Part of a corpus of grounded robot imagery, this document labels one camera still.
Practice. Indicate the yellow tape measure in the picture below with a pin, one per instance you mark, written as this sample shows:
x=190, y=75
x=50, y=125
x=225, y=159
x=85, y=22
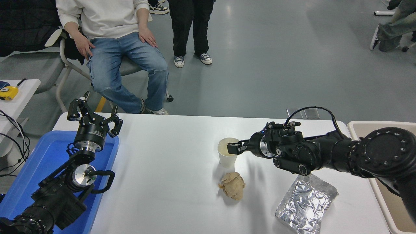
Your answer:
x=8, y=93

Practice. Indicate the grey chair white frame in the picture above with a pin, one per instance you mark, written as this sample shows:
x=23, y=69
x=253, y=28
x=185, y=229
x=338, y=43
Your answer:
x=29, y=68
x=130, y=66

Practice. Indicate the clear floor plate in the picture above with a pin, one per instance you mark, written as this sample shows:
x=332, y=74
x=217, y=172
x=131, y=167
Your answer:
x=311, y=113
x=297, y=114

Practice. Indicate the person's right hand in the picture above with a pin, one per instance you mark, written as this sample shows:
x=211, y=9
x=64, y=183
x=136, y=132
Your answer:
x=83, y=45

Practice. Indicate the small white side table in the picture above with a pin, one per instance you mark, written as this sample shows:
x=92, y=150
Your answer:
x=19, y=104

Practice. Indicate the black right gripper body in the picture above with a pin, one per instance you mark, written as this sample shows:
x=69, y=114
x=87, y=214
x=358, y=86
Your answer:
x=255, y=145

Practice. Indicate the person's left hand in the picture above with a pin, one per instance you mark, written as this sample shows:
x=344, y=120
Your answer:
x=148, y=36

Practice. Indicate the black chair caster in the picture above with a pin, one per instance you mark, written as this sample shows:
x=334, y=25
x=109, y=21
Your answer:
x=405, y=49

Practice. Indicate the white chair base leg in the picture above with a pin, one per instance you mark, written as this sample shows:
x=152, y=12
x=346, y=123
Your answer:
x=383, y=13

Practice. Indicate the black jacket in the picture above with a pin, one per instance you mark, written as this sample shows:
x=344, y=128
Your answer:
x=22, y=22

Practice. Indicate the large pale bin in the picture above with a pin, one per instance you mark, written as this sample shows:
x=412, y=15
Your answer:
x=386, y=201

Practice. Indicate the white paper cup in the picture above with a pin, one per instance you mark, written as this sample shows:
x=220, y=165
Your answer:
x=227, y=159

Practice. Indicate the dark blue small object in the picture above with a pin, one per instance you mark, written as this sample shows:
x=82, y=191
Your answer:
x=4, y=85

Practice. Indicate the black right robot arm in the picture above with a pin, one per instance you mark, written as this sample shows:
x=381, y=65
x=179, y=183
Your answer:
x=383, y=152

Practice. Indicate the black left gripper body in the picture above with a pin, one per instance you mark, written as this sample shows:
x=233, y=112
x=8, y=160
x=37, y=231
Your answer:
x=91, y=133

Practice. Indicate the blue plastic tray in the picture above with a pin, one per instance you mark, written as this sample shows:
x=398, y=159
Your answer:
x=42, y=156

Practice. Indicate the crumpled tan paper ball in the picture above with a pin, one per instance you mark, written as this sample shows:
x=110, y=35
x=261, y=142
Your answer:
x=232, y=187

